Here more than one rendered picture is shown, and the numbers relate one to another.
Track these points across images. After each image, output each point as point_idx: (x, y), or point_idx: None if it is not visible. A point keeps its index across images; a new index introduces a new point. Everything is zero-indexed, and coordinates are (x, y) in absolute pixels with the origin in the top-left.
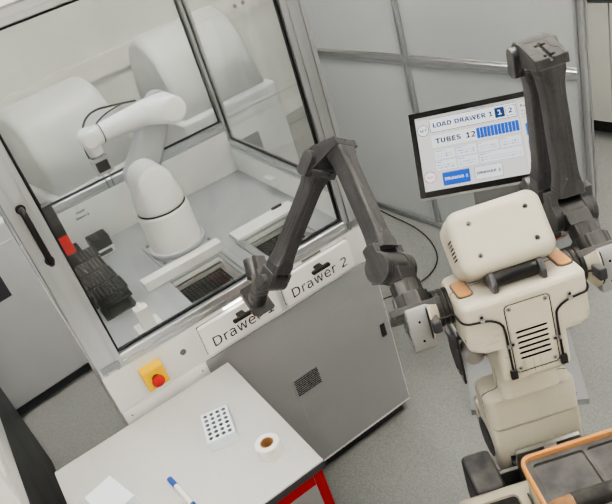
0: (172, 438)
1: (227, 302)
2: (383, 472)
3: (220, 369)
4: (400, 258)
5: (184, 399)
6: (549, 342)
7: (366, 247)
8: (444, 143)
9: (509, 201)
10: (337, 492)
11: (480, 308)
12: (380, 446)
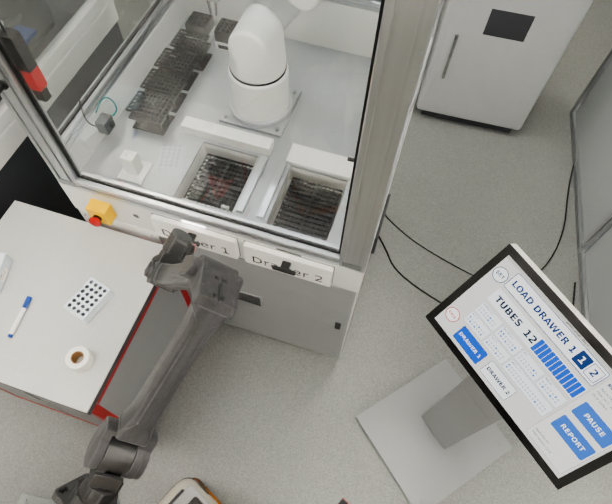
0: (73, 266)
1: (186, 220)
2: (265, 377)
3: (161, 248)
4: (118, 465)
5: (117, 243)
6: None
7: (107, 420)
8: (500, 309)
9: None
10: (231, 353)
11: None
12: (287, 359)
